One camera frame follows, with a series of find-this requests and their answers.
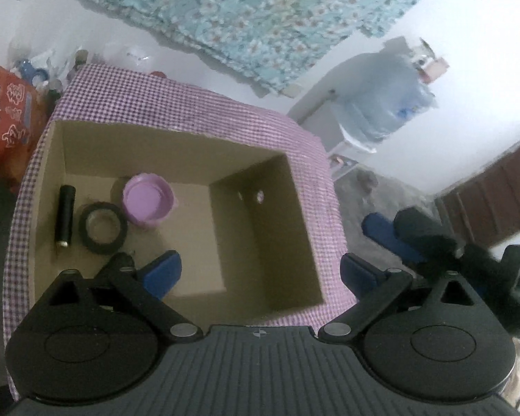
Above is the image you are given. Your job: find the blue roll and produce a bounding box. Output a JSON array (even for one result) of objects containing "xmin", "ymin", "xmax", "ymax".
[{"xmin": 19, "ymin": 61, "xmax": 49, "ymax": 86}]

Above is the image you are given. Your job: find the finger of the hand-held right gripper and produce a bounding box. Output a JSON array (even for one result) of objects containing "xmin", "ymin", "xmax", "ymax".
[
  {"xmin": 361, "ymin": 212, "xmax": 431, "ymax": 266},
  {"xmin": 392, "ymin": 207, "xmax": 465, "ymax": 269}
]

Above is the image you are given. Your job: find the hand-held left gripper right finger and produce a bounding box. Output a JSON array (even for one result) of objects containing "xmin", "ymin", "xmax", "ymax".
[{"xmin": 318, "ymin": 252, "xmax": 487, "ymax": 343}]

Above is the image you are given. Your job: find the brown wooden door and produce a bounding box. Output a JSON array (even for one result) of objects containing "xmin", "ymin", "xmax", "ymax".
[{"xmin": 433, "ymin": 132, "xmax": 520, "ymax": 248}]

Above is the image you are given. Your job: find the purple plastic lid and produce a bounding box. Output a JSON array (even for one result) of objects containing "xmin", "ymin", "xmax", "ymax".
[{"xmin": 122, "ymin": 174, "xmax": 176, "ymax": 228}]

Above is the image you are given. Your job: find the small items pile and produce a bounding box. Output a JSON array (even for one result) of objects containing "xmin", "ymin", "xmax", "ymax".
[{"xmin": 409, "ymin": 37, "xmax": 451, "ymax": 83}]

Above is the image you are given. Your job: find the black tape roll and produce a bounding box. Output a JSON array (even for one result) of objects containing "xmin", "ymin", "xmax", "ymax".
[{"xmin": 79, "ymin": 202, "xmax": 129, "ymax": 256}]

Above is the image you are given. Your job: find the black cylinder tube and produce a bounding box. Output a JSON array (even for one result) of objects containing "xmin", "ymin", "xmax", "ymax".
[{"xmin": 54, "ymin": 185, "xmax": 77, "ymax": 249}]

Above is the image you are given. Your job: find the clear plastic container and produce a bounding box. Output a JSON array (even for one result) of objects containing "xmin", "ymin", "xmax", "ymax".
[{"xmin": 104, "ymin": 41, "xmax": 157, "ymax": 72}]

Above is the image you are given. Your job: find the clear plastic bag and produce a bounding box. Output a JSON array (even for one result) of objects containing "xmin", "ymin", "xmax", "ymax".
[{"xmin": 9, "ymin": 35, "xmax": 92, "ymax": 96}]

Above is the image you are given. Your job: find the red printed bag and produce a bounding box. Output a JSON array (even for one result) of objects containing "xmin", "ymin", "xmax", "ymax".
[{"xmin": 0, "ymin": 56, "xmax": 41, "ymax": 183}]

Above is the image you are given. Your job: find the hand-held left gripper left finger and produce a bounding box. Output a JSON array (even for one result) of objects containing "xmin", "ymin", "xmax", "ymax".
[{"xmin": 39, "ymin": 249, "xmax": 202, "ymax": 343}]

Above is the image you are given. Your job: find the teal floral cloth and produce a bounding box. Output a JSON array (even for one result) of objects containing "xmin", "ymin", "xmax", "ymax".
[{"xmin": 9, "ymin": 0, "xmax": 454, "ymax": 96}]

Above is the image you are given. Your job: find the blue water jug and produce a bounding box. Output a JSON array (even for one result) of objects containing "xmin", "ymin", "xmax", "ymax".
[{"xmin": 331, "ymin": 50, "xmax": 438, "ymax": 142}]

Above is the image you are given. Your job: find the brown cardboard box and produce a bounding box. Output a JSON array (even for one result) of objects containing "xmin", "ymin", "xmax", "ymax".
[{"xmin": 28, "ymin": 119, "xmax": 327, "ymax": 315}]

